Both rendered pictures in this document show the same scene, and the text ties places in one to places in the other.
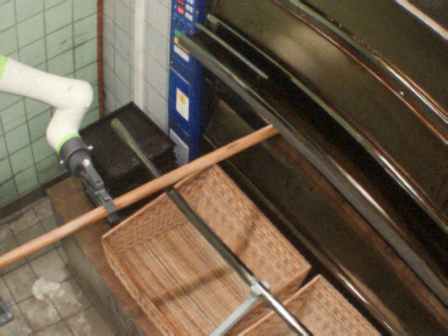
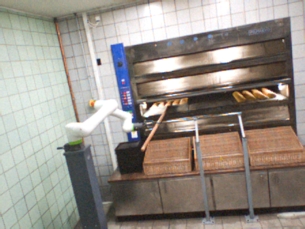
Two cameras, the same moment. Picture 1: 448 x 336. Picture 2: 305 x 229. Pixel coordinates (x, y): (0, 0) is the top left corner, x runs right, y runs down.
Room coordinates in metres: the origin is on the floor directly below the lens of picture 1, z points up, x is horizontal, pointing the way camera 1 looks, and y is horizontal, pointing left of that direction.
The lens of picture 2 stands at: (-1.15, 2.23, 1.90)
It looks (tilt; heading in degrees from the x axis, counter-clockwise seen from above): 12 degrees down; 320
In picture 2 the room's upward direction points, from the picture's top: 10 degrees counter-clockwise
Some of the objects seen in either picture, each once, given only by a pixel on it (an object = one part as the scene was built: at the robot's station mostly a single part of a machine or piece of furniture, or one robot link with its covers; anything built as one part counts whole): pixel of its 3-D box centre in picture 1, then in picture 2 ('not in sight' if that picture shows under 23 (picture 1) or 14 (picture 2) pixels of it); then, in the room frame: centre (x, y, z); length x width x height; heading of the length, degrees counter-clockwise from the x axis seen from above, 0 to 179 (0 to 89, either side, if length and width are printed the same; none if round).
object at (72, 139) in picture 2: not in sight; (74, 133); (1.23, 1.19, 1.36); 0.16 x 0.13 x 0.19; 13
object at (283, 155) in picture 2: not in sight; (271, 145); (0.32, -0.70, 0.72); 0.56 x 0.49 x 0.28; 38
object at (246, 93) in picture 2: not in sight; (252, 94); (0.79, -1.23, 1.21); 0.61 x 0.48 x 0.06; 129
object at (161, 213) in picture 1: (199, 267); (168, 155); (1.25, 0.06, 0.72); 0.56 x 0.49 x 0.28; 38
